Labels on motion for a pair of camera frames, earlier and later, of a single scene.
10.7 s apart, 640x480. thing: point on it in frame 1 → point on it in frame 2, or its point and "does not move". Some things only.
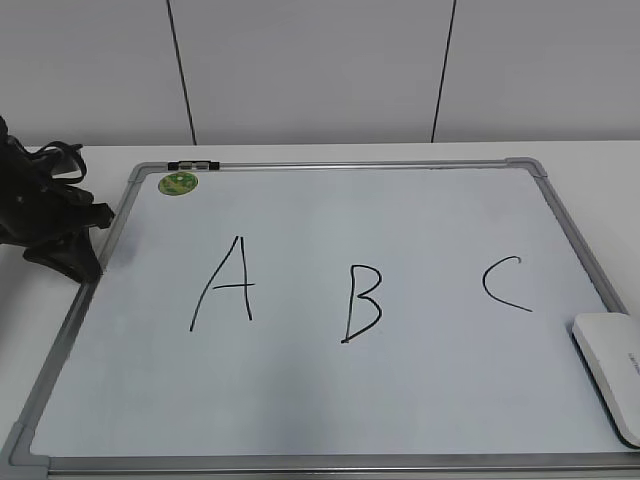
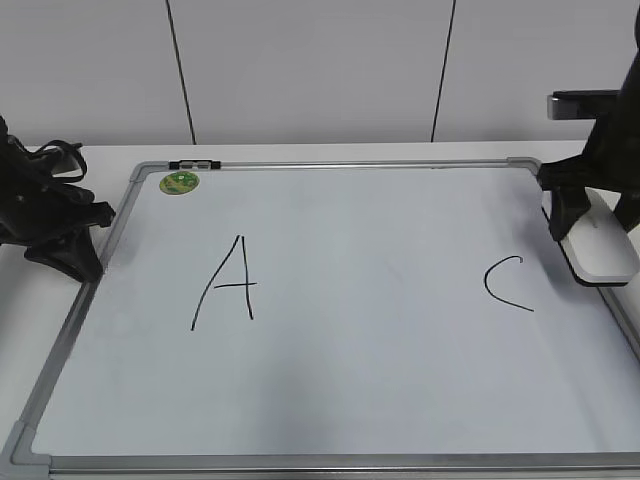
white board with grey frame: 327,319 does not move
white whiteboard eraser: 608,344 → 598,249
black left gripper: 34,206 does not move
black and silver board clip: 204,165 does not move
